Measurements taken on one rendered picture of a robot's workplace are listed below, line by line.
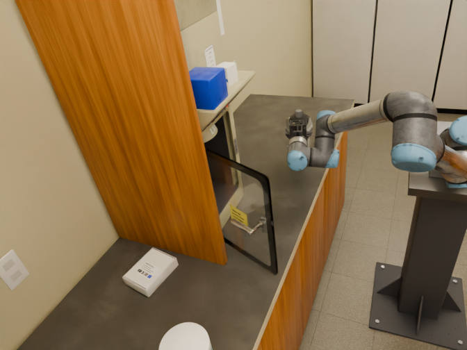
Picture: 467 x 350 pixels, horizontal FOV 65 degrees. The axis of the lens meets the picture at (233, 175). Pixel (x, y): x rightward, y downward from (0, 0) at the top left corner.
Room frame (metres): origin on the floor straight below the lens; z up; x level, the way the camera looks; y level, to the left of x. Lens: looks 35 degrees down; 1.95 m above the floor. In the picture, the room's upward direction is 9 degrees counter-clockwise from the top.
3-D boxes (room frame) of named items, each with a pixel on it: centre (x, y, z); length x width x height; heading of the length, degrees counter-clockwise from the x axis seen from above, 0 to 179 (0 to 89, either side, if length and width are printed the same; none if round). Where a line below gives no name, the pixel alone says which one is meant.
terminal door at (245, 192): (0.88, 0.01, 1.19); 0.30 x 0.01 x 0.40; 39
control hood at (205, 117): (1.12, -0.01, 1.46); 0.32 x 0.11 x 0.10; 150
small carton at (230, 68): (1.16, -0.03, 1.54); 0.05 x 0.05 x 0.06; 46
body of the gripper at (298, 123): (1.34, -0.30, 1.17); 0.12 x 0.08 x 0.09; 165
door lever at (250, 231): (0.81, -0.01, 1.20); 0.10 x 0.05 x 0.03; 39
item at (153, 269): (0.91, 0.35, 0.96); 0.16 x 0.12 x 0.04; 141
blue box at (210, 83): (1.03, 0.04, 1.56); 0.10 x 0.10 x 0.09; 60
